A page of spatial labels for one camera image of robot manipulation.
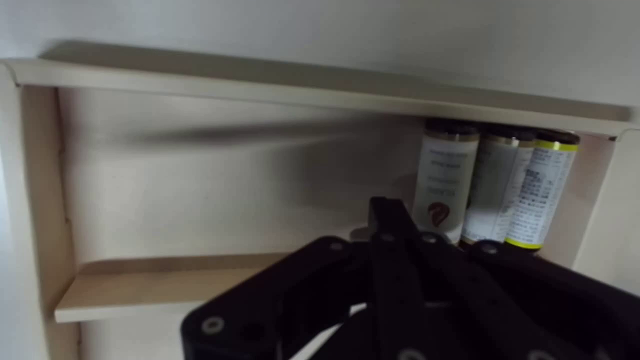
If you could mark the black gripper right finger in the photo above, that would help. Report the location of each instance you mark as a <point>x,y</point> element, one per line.
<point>512,304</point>

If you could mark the white bottle black band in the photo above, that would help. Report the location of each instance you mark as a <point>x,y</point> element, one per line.
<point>498,176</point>

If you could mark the wooden tray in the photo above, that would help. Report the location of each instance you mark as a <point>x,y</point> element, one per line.
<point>139,182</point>

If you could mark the white bottle lying in tray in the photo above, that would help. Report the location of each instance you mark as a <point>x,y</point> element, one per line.
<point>445,175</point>

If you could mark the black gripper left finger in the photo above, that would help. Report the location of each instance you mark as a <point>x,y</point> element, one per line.
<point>365,295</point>

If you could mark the yellow label bottle in tray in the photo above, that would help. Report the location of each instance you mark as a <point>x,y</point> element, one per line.
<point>541,193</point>

